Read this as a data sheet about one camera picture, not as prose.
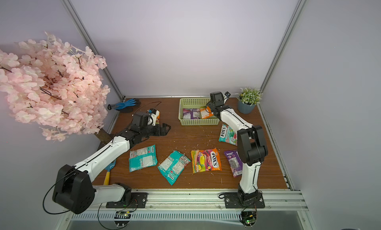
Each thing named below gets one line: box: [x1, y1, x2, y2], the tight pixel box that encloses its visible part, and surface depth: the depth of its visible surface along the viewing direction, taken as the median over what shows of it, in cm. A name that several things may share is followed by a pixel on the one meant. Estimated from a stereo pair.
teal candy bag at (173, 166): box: [157, 150, 191, 186], surface depth 85 cm
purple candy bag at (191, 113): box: [182, 108, 201, 120], surface depth 109 cm
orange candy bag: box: [200, 106, 214, 119], surface depth 105 cm
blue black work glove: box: [107, 98, 137, 111], surface depth 116 cm
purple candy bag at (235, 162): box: [224, 150, 243, 178], surface depth 85 cm
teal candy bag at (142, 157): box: [128, 144, 158, 173], surface depth 87 cm
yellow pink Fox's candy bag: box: [190, 148, 223, 174], surface depth 87 cm
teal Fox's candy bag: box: [218, 123, 238, 146], surface depth 97 cm
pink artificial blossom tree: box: [0, 32, 113, 144], surface depth 58 cm
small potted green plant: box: [234, 87, 263, 115], surface depth 101 cm
